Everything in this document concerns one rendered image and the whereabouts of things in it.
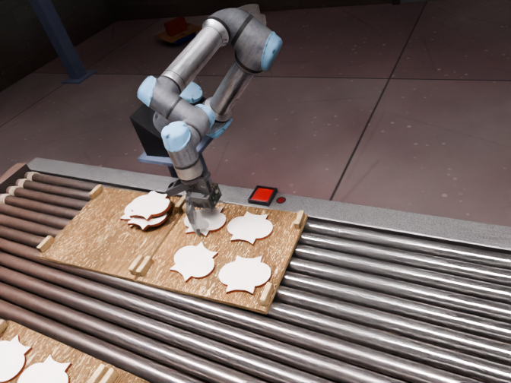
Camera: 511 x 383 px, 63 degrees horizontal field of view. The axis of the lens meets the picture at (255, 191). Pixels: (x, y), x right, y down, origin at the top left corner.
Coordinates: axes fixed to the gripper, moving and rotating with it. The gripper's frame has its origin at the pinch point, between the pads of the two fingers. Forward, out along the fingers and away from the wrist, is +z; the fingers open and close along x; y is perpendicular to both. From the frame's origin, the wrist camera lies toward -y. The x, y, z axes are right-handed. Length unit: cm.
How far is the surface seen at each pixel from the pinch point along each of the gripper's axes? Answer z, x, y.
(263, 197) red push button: 1.5, 14.8, 14.3
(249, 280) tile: -1.1, -19.0, 23.6
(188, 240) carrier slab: 0.5, -8.3, -1.6
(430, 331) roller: 1, -21, 68
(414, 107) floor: 99, 225, 42
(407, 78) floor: 100, 273, 32
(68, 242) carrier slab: 0.8, -17.5, -44.3
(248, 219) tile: -0.5, 2.6, 14.3
